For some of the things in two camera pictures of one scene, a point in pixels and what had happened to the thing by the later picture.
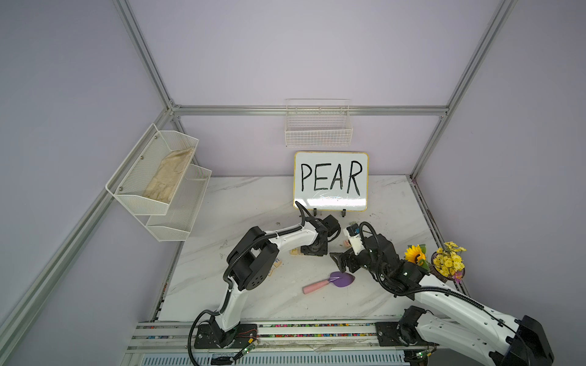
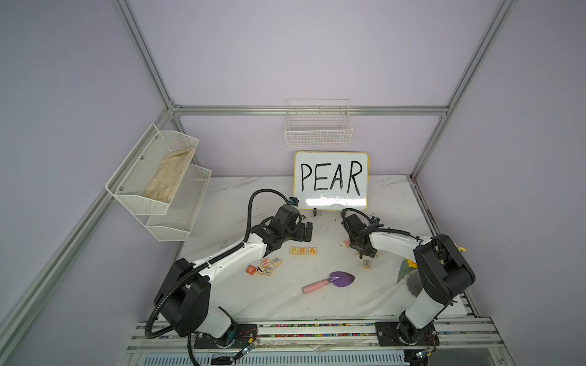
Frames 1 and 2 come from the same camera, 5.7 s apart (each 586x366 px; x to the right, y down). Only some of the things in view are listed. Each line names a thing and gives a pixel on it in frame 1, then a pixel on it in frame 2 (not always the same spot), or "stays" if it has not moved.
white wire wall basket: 314,123 stays
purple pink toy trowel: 337,278 stays
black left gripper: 304,251 to 300,235
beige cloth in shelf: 172,165 stays
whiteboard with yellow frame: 329,181 stays
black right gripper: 348,257 to 363,252
